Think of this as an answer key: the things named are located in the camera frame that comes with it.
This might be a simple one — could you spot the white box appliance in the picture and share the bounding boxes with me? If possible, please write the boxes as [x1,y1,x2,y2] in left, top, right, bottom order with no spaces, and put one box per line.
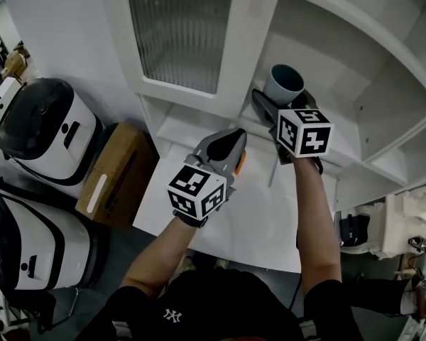
[0,76,23,128]

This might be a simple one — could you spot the blue-grey cup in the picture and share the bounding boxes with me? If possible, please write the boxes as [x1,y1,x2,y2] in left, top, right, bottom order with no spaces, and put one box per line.
[263,63,305,107]

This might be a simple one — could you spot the black folding chair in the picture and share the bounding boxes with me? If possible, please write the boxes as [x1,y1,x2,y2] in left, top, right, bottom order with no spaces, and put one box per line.
[38,285,80,335]

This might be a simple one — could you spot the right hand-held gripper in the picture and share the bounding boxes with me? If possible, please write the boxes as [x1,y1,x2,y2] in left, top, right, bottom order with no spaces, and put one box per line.
[251,87,334,173]

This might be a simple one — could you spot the person's black shirt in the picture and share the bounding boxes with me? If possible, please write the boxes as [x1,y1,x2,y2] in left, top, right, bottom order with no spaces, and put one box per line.
[74,268,364,341]

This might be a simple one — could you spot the person's left forearm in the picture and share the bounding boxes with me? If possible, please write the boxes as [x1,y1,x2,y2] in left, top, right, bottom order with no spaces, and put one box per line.
[121,214,200,301]

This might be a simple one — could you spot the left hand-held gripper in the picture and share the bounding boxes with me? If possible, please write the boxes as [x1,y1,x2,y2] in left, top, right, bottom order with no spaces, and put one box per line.
[166,127,248,223]

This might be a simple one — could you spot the dark green round object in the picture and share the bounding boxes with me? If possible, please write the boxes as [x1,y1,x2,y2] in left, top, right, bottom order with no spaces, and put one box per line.
[98,121,121,147]

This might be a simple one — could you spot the white ornate dressing table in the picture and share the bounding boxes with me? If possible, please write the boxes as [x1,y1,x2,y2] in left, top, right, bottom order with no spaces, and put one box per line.
[354,178,426,261]

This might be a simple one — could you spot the stacked cardboard boxes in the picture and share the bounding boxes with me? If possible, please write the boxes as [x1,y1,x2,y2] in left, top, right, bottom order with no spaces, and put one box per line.
[2,47,30,78]

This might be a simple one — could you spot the orange toy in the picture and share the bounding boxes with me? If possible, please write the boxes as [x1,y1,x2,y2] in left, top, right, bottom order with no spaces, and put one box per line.
[233,150,249,177]

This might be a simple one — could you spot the white glass cabinet door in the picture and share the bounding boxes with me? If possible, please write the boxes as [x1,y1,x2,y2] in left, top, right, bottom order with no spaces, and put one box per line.
[99,0,281,120]

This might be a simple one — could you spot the person's left shoe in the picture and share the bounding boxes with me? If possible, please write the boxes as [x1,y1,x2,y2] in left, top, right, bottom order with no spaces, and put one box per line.
[178,255,197,272]

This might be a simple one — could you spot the person's right forearm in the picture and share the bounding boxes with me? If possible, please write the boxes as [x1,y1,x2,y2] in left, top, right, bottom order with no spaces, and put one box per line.
[292,156,343,298]

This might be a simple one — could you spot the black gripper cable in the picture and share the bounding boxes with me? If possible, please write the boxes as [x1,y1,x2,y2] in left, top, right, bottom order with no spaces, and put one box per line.
[287,273,303,313]

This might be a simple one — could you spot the white cabinet with shelves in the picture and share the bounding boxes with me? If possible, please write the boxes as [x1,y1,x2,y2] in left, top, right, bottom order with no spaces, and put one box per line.
[99,0,426,209]

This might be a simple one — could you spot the silver suitcase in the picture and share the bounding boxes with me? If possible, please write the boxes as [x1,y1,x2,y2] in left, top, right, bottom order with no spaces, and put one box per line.
[334,210,373,249]

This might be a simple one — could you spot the brown cardboard box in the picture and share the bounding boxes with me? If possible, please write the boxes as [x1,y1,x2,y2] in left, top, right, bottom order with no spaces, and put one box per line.
[75,121,161,229]

